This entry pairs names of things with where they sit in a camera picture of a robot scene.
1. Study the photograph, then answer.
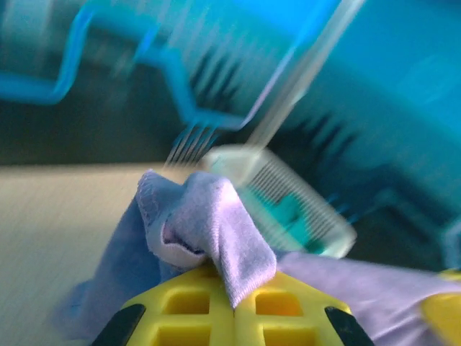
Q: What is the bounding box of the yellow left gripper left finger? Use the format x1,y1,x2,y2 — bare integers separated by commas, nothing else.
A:
91,268,235,346

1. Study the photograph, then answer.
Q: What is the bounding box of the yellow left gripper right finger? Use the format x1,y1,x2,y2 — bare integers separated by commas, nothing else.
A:
233,272,375,346

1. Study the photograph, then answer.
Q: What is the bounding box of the purple t-shirt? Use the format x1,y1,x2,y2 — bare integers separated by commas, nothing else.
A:
53,169,461,346

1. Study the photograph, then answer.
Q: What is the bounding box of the teal garment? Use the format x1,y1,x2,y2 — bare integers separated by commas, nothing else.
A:
266,196,325,253

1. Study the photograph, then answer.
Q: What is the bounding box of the white plastic basket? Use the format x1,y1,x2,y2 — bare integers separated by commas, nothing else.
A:
201,146,357,259

